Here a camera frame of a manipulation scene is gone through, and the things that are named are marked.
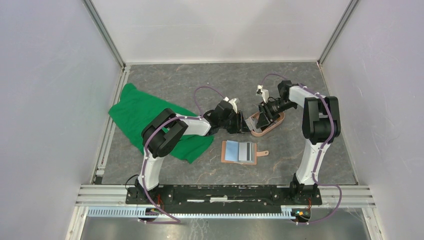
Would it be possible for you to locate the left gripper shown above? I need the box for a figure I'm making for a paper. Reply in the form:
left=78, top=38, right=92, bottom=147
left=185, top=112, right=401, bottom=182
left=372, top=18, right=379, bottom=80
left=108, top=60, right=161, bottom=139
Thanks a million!
left=219, top=110, right=252, bottom=135

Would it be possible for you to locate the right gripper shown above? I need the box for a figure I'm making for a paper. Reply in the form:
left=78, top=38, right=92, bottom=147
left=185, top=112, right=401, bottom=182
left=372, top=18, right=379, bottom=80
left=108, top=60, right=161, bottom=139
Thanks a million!
left=255, top=98, right=296, bottom=129

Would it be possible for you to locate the pink oval tray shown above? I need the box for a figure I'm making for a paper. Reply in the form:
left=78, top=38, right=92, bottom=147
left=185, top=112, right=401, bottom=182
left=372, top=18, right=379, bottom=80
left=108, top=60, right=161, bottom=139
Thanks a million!
left=246, top=112, right=285, bottom=137

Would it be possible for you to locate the tan leather card holder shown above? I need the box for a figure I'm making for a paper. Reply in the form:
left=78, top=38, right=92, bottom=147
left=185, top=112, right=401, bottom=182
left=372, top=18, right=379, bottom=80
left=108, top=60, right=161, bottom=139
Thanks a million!
left=221, top=140, right=269, bottom=166

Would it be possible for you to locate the white card with stripe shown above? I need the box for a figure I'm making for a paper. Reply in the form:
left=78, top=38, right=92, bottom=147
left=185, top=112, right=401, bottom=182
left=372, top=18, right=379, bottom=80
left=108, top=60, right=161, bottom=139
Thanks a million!
left=238, top=142, right=255, bottom=164

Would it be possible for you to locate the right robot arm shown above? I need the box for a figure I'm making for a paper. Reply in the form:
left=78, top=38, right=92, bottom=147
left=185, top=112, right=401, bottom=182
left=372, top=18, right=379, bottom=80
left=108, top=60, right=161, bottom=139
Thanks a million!
left=250, top=80, right=341, bottom=204

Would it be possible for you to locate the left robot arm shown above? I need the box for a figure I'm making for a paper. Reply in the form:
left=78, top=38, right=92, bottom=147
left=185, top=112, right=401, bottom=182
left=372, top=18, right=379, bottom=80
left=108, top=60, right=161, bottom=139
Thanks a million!
left=134, top=98, right=251, bottom=204

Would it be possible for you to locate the green cloth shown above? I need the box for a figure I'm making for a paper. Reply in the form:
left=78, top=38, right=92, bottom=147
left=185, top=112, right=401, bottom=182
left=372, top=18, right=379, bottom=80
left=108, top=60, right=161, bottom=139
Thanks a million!
left=108, top=83, right=214, bottom=164

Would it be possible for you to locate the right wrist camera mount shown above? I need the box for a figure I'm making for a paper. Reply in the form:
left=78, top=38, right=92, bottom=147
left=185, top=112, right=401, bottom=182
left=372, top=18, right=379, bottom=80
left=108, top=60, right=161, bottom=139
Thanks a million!
left=255, top=85, right=270, bottom=105

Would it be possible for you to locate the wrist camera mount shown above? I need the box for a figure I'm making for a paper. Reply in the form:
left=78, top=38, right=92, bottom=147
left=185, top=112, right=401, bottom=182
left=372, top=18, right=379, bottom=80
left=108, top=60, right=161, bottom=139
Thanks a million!
left=255, top=85, right=270, bottom=105
left=223, top=96, right=240, bottom=113

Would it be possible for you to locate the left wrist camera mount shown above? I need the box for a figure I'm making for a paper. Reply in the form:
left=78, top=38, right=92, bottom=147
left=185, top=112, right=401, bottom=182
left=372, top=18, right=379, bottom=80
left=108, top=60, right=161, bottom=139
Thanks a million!
left=223, top=96, right=240, bottom=113

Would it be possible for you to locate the slotted cable duct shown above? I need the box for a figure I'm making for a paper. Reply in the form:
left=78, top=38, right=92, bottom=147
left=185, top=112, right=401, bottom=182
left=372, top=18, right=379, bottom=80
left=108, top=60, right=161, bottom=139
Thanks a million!
left=87, top=206, right=295, bottom=220

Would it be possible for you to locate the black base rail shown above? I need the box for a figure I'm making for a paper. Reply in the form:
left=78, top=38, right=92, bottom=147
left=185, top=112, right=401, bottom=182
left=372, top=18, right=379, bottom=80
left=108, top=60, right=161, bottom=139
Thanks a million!
left=125, top=184, right=323, bottom=214

